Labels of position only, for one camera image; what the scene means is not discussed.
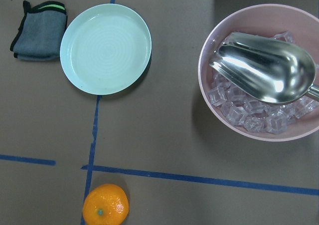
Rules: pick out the orange fruit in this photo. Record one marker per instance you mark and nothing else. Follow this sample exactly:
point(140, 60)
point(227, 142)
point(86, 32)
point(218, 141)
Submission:
point(106, 205)

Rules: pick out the light green plate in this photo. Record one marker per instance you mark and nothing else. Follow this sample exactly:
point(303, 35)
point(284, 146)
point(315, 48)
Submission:
point(105, 49)

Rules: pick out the clear ice cubes pile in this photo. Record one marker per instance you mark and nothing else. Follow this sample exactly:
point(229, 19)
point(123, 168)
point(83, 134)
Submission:
point(264, 84)

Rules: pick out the metal ice scoop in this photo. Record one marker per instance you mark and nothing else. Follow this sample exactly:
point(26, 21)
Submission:
point(269, 70)

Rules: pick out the grey folded cloth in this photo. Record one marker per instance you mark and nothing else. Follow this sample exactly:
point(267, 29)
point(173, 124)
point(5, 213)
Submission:
point(40, 32)

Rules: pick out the pink bowl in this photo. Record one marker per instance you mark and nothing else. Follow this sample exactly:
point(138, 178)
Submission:
point(243, 113)

